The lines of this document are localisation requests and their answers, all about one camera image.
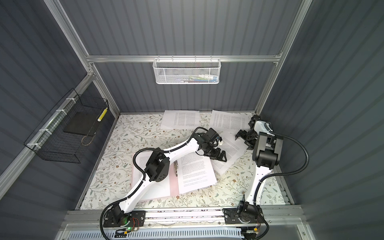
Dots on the pink paper folder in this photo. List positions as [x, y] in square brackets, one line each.
[173, 182]

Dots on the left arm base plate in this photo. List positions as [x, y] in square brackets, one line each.
[114, 220]

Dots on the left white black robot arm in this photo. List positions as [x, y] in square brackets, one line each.
[158, 166]

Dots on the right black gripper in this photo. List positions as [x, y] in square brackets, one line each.
[243, 134]

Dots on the yellow marker pen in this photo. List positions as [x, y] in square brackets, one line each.
[101, 116]

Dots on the markers in white basket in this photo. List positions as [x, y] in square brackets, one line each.
[205, 78]

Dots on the metal folder clip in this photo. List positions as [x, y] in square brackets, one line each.
[176, 168]

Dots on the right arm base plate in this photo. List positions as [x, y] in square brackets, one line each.
[246, 216]

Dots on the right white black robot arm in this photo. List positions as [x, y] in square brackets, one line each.
[267, 148]

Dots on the printed sheet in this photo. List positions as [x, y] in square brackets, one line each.
[234, 150]
[195, 172]
[155, 191]
[229, 122]
[180, 120]

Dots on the white wire mesh basket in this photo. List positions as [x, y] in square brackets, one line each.
[166, 72]

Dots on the black flat pad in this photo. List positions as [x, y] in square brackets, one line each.
[84, 124]

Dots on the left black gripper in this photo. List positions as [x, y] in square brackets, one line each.
[215, 155]

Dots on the black wire basket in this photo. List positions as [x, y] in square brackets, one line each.
[50, 143]

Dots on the aluminium front rail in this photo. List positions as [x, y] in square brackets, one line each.
[189, 217]

